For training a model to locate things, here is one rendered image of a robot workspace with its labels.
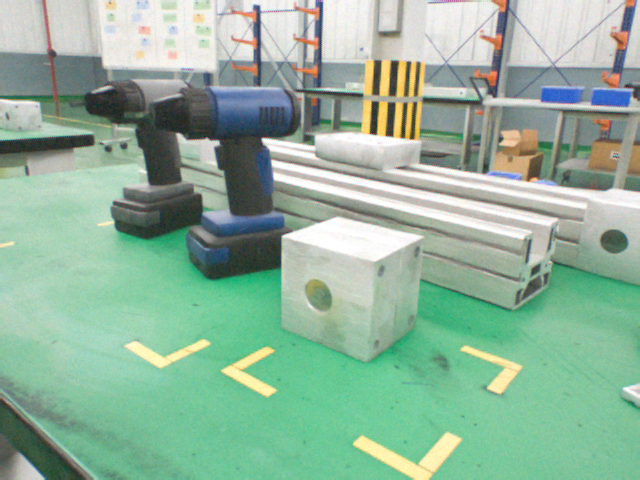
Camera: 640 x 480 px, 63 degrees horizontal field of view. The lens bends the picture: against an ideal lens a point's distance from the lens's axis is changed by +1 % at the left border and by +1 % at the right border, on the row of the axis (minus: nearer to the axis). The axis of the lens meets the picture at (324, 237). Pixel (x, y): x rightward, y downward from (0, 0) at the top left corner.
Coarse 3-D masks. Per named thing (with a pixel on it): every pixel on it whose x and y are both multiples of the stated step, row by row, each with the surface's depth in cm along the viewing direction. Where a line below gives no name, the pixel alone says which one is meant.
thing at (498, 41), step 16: (464, 0) 775; (480, 0) 761; (496, 0) 714; (608, 16) 667; (624, 16) 653; (480, 32) 707; (496, 32) 752; (528, 32) 731; (624, 32) 656; (496, 48) 756; (624, 48) 659; (448, 64) 813; (496, 64) 762; (624, 64) 674; (496, 80) 774; (608, 80) 637; (480, 112) 754; (608, 128) 690
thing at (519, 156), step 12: (504, 132) 550; (516, 132) 560; (528, 132) 552; (504, 144) 536; (516, 144) 529; (528, 144) 536; (600, 144) 486; (612, 144) 480; (636, 144) 481; (504, 156) 536; (516, 156) 533; (528, 156) 539; (540, 156) 555; (600, 156) 488; (612, 156) 482; (636, 156) 472; (504, 168) 538; (516, 168) 531; (528, 168) 526; (540, 168) 567; (612, 168) 485; (636, 168) 474; (528, 180) 536
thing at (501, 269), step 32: (192, 160) 92; (224, 192) 90; (288, 192) 78; (320, 192) 72; (352, 192) 70; (384, 192) 74; (416, 192) 72; (288, 224) 78; (384, 224) 66; (416, 224) 64; (448, 224) 59; (480, 224) 57; (512, 224) 62; (544, 224) 59; (448, 256) 60; (480, 256) 57; (512, 256) 55; (544, 256) 60; (448, 288) 61; (480, 288) 58; (512, 288) 55; (544, 288) 62
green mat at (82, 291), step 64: (0, 192) 99; (64, 192) 100; (0, 256) 67; (64, 256) 67; (128, 256) 68; (0, 320) 50; (64, 320) 51; (128, 320) 51; (192, 320) 52; (256, 320) 52; (448, 320) 54; (512, 320) 54; (576, 320) 55; (0, 384) 41; (64, 384) 41; (128, 384) 41; (192, 384) 41; (320, 384) 42; (384, 384) 42; (448, 384) 43; (512, 384) 43; (576, 384) 43; (64, 448) 34; (128, 448) 34; (192, 448) 34; (256, 448) 35; (320, 448) 35; (512, 448) 35; (576, 448) 36
